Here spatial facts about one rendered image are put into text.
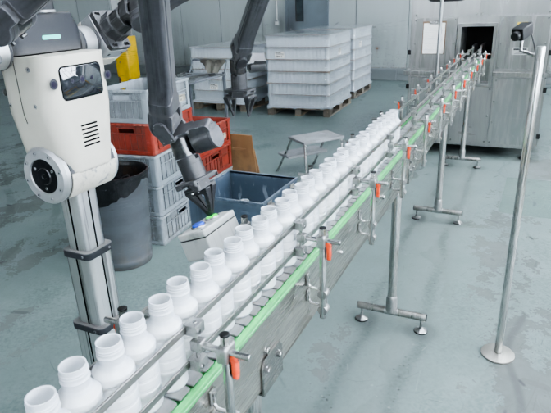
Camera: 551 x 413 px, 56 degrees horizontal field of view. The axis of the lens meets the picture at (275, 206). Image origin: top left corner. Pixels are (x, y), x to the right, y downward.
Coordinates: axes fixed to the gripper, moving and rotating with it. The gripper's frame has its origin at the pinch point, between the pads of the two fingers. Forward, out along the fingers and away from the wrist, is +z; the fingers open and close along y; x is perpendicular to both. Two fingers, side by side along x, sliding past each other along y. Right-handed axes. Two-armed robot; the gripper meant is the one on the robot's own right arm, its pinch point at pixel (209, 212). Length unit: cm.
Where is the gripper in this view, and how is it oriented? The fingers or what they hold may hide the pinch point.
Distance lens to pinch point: 128.8
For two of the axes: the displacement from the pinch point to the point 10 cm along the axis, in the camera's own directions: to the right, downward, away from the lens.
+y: 4.2, -3.5, 8.4
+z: 3.4, 9.2, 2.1
